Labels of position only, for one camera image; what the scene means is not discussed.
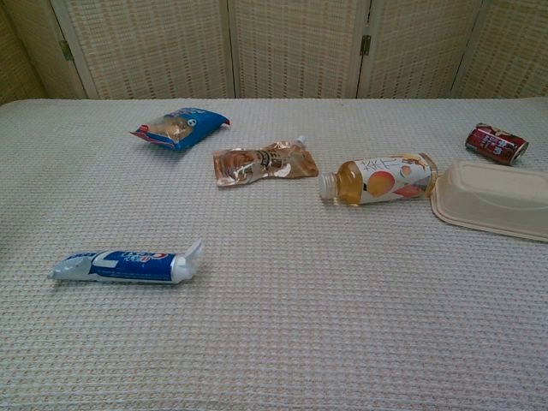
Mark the blue white toothpaste tube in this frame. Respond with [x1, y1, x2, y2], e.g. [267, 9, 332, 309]
[47, 238, 204, 284]

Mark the brown spouted drink pouch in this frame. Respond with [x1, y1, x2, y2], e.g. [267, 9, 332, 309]
[212, 134, 320, 188]

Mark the grey waffle-weave tablecloth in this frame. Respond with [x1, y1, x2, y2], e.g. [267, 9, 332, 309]
[0, 97, 548, 411]

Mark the peach tea plastic bottle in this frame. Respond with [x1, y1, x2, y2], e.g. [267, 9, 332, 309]
[318, 152, 439, 207]

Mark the blue snack bag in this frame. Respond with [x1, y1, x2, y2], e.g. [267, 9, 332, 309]
[129, 105, 233, 151]

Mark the woven folding screen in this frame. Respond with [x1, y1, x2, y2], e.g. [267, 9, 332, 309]
[0, 0, 548, 106]

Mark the beige takeaway food container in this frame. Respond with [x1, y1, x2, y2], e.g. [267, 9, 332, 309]
[430, 159, 548, 244]

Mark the crushed red drink can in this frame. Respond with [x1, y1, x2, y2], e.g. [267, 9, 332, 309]
[465, 122, 530, 166]

